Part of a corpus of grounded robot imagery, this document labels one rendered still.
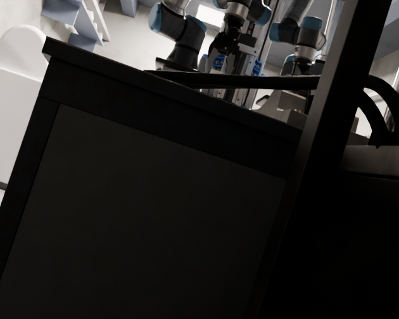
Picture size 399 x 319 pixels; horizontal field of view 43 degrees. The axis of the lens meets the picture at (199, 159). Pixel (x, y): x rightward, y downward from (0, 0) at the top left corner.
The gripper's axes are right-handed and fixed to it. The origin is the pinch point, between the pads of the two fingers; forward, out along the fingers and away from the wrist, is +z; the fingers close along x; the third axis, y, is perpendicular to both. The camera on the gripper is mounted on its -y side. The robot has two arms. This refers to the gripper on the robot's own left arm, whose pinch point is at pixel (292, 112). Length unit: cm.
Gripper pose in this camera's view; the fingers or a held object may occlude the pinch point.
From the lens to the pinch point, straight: 189.2
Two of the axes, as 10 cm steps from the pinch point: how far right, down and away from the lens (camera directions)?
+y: -2.0, -1.4, 9.7
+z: -2.2, 9.7, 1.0
